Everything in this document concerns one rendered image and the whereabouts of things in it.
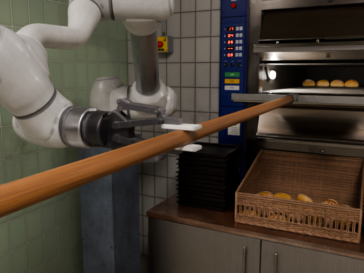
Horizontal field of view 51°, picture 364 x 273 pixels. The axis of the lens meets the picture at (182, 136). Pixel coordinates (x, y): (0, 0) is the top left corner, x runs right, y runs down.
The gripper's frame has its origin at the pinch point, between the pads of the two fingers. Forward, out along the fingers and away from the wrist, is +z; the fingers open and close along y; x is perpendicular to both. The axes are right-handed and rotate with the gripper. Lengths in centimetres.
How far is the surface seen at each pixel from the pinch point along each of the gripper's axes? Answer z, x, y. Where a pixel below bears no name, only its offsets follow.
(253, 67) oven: -33, -154, -11
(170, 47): -85, -150, -23
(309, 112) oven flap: -2, -156, 13
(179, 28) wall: -81, -154, -34
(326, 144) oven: 9, -153, 29
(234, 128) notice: -43, -150, 24
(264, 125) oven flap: -26, -153, 21
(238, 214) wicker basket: -23, -104, 57
